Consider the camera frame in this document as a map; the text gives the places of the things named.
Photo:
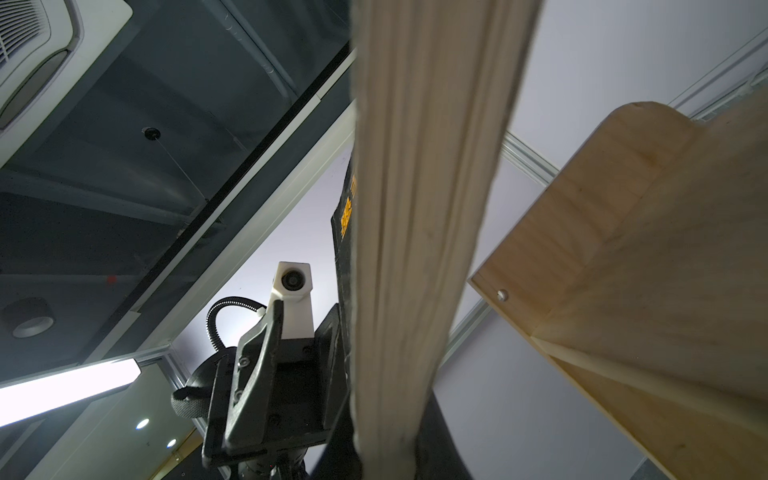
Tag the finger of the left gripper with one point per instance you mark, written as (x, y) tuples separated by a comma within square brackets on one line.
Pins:
[(331, 355), (257, 360)]

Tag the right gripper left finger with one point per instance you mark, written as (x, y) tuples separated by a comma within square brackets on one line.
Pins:
[(339, 460)]

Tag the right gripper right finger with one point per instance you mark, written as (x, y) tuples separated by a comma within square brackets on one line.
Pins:
[(436, 453)]

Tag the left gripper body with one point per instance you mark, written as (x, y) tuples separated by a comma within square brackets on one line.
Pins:
[(294, 421)]

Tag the black Murphy's law book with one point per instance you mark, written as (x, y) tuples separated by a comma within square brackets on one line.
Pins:
[(434, 84)]

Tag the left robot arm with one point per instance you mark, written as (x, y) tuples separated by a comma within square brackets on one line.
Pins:
[(188, 401)]

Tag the wooden two-tier bookshelf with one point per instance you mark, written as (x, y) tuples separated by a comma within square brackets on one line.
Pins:
[(640, 274)]

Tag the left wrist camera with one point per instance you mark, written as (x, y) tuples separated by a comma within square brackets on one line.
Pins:
[(292, 285)]

